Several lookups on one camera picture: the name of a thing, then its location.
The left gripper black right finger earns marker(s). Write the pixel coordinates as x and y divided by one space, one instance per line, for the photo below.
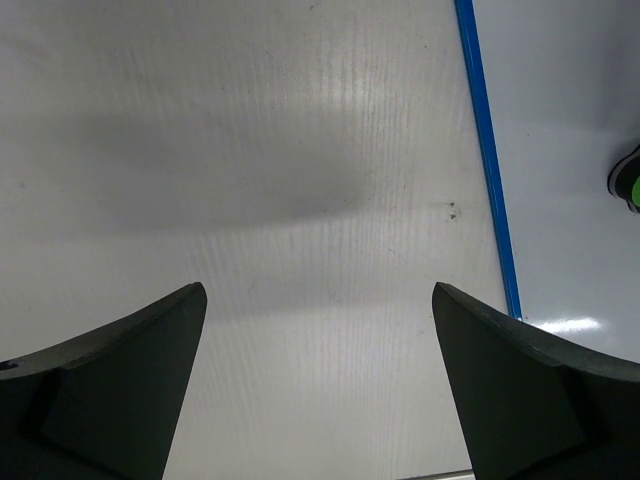
533 405

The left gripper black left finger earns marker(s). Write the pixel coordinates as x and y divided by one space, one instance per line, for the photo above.
105 404

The green whiteboard eraser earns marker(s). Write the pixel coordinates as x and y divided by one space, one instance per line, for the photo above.
623 180

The blue framed whiteboard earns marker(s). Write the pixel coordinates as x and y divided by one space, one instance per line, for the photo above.
555 94

